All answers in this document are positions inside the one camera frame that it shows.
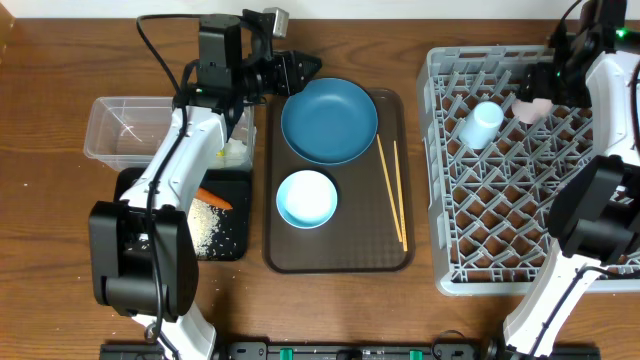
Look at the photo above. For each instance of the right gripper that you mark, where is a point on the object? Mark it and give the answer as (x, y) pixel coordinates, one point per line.
(536, 83)

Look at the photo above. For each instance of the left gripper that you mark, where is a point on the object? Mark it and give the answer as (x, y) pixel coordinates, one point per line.
(289, 70)

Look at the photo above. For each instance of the pink cup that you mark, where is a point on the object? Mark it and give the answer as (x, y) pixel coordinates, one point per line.
(531, 112)

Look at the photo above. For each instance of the dark blue plate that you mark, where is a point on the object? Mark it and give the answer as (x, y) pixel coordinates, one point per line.
(331, 122)

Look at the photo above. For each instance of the light blue cup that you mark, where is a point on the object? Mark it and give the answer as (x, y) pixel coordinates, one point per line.
(481, 125)

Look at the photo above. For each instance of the wooden chopstick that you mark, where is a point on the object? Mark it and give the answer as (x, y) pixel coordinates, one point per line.
(389, 189)
(400, 197)

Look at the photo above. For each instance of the light blue bowl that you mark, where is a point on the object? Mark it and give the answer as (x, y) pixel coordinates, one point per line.
(306, 199)

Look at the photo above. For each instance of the orange carrot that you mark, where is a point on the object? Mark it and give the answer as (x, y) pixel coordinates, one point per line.
(212, 199)

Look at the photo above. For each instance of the white rice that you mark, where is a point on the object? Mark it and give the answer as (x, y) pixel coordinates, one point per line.
(211, 232)

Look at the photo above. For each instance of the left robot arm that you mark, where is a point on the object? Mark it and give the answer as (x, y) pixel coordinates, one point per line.
(207, 104)

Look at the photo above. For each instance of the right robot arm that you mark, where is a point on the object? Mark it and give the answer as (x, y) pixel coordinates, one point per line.
(594, 219)

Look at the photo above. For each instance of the grey dishwasher rack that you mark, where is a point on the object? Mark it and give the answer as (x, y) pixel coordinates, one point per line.
(488, 208)

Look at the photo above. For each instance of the brown serving tray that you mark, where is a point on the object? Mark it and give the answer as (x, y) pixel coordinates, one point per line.
(360, 236)

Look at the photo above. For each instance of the black plastic tray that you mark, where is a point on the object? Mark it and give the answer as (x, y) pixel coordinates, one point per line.
(235, 235)

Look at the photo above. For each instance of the clear plastic bin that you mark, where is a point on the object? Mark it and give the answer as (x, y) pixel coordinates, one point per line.
(126, 132)

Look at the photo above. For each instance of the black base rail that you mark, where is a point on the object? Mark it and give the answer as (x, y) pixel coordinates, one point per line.
(262, 351)

